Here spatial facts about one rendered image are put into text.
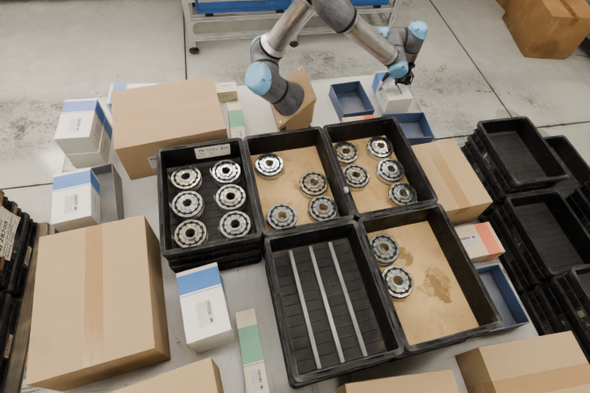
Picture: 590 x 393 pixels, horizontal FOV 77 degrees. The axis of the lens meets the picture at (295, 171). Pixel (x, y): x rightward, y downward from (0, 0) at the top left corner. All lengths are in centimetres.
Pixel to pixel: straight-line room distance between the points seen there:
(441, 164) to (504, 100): 194
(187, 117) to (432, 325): 110
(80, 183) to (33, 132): 155
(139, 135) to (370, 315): 100
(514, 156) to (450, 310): 118
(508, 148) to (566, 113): 138
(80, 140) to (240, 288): 80
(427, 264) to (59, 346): 108
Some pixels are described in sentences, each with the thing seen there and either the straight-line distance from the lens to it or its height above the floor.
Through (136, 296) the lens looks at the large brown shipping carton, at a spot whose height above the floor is 90.
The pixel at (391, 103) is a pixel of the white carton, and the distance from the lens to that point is 176.
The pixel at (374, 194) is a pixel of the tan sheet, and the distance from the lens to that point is 138.
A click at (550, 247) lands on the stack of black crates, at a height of 38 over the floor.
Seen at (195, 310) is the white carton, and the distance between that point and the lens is 113.
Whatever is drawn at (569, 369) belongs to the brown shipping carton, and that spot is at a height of 86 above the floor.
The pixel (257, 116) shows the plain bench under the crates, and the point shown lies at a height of 70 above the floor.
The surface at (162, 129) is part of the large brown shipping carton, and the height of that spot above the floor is 90.
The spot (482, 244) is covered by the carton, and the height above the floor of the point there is 78.
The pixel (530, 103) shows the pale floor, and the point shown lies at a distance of 351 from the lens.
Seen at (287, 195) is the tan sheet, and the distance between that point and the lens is 132.
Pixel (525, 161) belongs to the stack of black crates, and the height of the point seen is 49.
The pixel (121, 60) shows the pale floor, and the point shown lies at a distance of 331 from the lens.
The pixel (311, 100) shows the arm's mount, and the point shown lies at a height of 88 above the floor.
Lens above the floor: 196
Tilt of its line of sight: 55 degrees down
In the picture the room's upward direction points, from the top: 7 degrees clockwise
